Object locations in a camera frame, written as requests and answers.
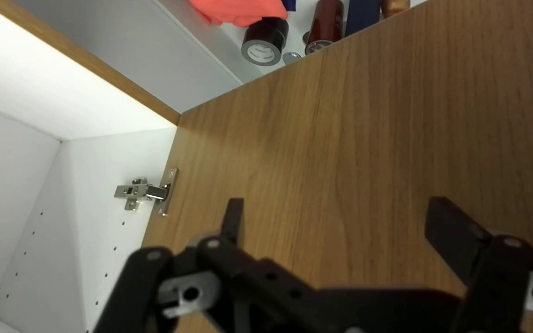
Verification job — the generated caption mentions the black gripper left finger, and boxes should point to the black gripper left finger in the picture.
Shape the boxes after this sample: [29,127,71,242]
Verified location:
[93,195,319,333]

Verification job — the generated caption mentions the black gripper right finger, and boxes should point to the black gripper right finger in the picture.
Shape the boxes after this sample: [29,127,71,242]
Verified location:
[425,194,533,333]

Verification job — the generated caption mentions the black tape roll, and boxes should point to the black tape roll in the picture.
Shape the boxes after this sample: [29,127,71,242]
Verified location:
[241,14,293,68]

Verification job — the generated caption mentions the wooden cabinet door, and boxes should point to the wooden cabinet door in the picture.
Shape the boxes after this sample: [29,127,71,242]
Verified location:
[141,0,533,333]

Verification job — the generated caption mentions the dark blue bottle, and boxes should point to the dark blue bottle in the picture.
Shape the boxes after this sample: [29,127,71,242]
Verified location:
[345,0,386,38]

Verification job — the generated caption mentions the brown round toy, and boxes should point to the brown round toy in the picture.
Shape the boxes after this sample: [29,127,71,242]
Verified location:
[382,0,413,18]

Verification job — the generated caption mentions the silver door hinge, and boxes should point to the silver door hinge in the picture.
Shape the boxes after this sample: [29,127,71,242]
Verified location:
[114,164,182,219]

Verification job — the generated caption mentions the pink folded cloth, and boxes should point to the pink folded cloth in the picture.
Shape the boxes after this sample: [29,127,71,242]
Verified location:
[188,0,291,29]

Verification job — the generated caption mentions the dark red bottle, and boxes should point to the dark red bottle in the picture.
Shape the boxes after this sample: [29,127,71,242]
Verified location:
[304,0,347,57]

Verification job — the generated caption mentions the small silver cap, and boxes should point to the small silver cap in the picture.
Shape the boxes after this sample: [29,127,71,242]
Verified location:
[280,49,304,66]

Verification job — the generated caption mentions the wooden overhead cabinet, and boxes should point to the wooden overhead cabinet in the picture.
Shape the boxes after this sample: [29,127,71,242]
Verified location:
[0,0,184,333]

